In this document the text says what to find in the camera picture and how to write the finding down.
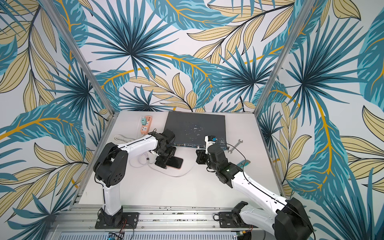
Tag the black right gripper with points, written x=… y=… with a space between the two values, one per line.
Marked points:
x=201 y=154

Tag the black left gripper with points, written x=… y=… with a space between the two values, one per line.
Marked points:
x=172 y=150

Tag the black phone pink case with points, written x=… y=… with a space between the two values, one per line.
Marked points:
x=172 y=162

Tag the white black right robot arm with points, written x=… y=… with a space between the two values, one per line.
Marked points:
x=285 y=219

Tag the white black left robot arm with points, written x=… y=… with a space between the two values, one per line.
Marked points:
x=110 y=168

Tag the silver open-end wrench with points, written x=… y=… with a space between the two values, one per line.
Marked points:
x=234 y=147

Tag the orange power strip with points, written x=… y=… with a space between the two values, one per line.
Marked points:
x=146 y=122

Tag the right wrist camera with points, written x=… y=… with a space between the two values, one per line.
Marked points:
x=211 y=144

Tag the grey blue network switch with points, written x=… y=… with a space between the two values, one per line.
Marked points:
x=190 y=129

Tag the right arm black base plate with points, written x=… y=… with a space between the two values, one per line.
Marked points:
x=231 y=220

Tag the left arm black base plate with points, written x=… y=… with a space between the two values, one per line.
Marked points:
x=126 y=220

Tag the aluminium front rail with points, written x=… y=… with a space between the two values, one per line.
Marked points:
x=83 y=218

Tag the right aluminium frame post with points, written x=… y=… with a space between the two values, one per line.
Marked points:
x=280 y=47

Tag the aluminium frame post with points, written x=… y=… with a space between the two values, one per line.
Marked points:
x=56 y=18
x=280 y=47

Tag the left aluminium frame post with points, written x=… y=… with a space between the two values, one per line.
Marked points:
x=56 y=18

